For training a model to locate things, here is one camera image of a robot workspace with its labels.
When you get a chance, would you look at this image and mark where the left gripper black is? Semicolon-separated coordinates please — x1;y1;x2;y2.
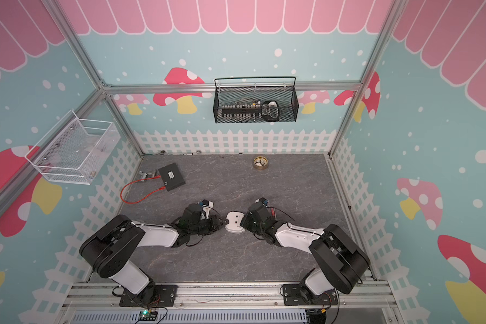
190;214;230;236

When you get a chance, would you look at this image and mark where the white alarm device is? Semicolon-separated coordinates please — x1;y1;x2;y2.
225;211;245;234

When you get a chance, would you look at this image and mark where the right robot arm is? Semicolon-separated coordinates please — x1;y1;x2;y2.
240;212;371;298

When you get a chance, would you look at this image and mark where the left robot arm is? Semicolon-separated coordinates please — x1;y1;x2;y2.
79;203;229;296

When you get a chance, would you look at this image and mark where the tape roll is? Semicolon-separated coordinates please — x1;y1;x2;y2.
252;156;269;170

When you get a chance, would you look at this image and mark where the black box device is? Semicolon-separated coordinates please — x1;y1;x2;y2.
158;163;186;192

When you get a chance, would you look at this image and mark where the metal clip on table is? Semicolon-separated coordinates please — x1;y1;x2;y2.
139;170;158;182

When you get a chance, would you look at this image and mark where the green circuit board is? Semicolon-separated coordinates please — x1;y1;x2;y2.
136;310;158;323

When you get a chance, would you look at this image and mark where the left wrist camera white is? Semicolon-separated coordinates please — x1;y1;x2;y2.
201;199;213;218

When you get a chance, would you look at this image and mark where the red cable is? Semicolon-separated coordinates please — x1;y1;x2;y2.
120;175;167;205

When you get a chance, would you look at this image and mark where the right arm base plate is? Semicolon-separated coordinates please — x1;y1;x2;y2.
279;283;338;307

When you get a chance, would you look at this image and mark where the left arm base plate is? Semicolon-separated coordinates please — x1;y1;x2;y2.
119;283;178;309

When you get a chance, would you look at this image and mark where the black wire mesh basket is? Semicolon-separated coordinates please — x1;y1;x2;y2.
213;76;299;124

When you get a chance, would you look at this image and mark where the white wire basket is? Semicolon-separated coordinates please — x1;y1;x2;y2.
24;111;121;185

